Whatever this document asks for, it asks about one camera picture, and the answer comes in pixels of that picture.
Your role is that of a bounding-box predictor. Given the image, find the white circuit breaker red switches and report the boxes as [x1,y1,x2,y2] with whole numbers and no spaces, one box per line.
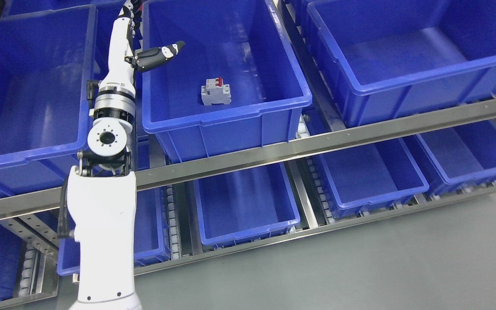
[201,77,232,106]

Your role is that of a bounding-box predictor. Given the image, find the large blue bin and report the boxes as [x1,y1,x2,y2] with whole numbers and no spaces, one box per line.
[142,0,312,163]
[304,0,496,127]
[0,5,98,198]

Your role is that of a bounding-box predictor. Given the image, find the lower blue bin far right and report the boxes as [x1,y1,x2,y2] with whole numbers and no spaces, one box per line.
[403,120,496,195]

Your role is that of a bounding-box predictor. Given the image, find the large blue bin left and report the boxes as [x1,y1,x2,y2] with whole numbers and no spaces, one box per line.
[0,5,98,198]

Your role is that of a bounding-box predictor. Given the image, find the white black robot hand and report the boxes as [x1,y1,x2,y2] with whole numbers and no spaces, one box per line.
[98,0,185,97]

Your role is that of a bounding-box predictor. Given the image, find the lower blue bin middle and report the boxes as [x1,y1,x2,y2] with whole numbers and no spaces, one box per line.
[193,163,301,249]

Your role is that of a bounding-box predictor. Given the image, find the large blue bin right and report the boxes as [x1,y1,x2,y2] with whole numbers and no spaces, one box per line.
[304,0,496,127]

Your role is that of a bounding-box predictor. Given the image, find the large blue bin centre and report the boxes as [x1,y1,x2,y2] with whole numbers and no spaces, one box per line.
[142,0,312,163]

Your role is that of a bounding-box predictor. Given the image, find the steel shelf rack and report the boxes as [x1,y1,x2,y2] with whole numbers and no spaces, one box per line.
[0,0,496,309]

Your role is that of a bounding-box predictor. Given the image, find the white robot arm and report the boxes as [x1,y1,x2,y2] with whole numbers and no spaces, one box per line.
[58,80,142,310]

